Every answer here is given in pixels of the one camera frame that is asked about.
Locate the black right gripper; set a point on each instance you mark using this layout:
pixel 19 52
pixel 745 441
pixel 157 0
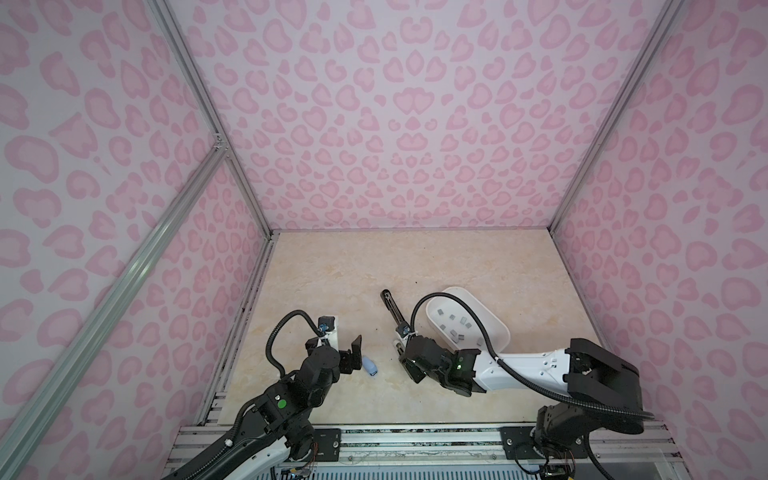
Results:
pixel 407 365

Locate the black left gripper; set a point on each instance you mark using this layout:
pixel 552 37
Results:
pixel 348 364

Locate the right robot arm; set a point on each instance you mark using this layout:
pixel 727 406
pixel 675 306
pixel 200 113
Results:
pixel 589 388

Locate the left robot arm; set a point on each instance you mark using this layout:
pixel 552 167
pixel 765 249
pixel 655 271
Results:
pixel 274 427

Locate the blue small stapler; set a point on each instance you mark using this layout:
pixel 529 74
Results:
pixel 369 366

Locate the white plastic tray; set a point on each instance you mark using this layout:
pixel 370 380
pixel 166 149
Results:
pixel 459 328

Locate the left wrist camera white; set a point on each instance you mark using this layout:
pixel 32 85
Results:
pixel 328 325

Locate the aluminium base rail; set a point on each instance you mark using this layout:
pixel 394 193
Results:
pixel 487 451

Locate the aluminium diagonal frame bar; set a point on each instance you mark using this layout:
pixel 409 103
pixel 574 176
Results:
pixel 40 412

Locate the aluminium frame corner post left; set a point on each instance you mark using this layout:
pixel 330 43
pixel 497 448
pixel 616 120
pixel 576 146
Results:
pixel 169 25

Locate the aluminium frame corner post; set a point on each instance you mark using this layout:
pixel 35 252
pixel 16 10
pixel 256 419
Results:
pixel 670 14
pixel 169 25

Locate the aluminium frame corner post right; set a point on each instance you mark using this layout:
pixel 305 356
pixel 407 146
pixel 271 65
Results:
pixel 670 14

